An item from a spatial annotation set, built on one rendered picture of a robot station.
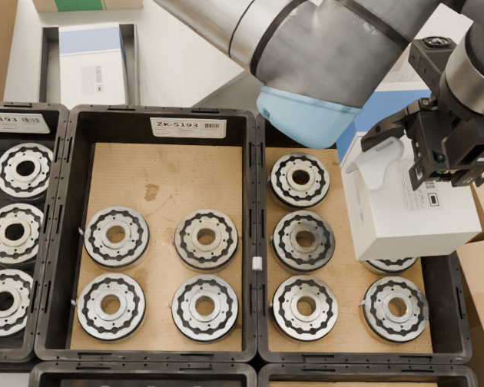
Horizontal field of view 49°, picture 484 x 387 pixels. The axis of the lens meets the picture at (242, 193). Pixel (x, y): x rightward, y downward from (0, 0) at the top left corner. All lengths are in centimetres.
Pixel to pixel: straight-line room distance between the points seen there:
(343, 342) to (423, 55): 48
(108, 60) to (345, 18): 77
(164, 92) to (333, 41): 80
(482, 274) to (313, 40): 62
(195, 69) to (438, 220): 63
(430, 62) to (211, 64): 58
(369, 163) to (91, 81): 66
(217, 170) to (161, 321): 28
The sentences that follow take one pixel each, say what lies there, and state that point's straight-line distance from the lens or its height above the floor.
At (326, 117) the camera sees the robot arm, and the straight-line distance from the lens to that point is 42.
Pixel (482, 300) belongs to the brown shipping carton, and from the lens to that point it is 94.
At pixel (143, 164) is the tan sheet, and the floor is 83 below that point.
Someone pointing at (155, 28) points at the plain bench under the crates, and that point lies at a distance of 129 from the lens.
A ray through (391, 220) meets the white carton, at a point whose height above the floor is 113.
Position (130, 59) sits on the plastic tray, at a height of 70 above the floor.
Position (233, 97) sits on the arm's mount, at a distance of 107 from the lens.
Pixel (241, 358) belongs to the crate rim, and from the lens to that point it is 76.
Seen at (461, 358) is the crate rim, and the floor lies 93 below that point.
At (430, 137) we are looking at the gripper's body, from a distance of 54.
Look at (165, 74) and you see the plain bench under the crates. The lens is 121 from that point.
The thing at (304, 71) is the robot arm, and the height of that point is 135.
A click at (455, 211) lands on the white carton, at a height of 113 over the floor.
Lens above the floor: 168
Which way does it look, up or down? 66 degrees down
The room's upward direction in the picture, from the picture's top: 8 degrees clockwise
